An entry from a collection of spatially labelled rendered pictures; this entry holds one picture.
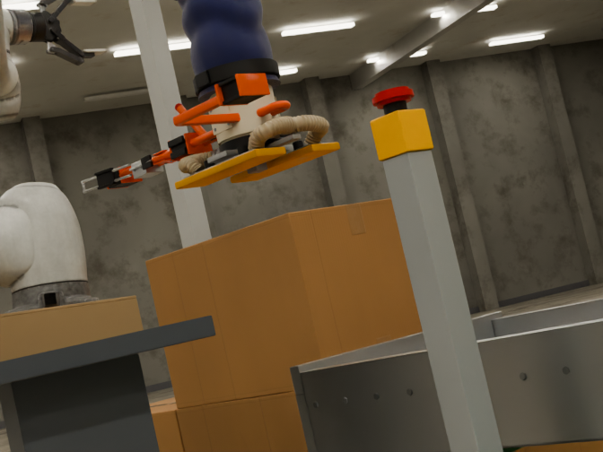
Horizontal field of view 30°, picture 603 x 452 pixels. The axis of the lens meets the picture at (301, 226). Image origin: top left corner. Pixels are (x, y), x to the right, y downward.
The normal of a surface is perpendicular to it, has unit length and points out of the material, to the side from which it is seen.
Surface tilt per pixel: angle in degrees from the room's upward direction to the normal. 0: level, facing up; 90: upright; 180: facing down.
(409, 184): 90
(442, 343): 90
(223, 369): 90
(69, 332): 90
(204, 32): 75
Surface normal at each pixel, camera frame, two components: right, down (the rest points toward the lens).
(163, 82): 0.65, -0.21
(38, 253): 0.09, -0.12
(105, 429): 0.36, -0.15
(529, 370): -0.73, 0.11
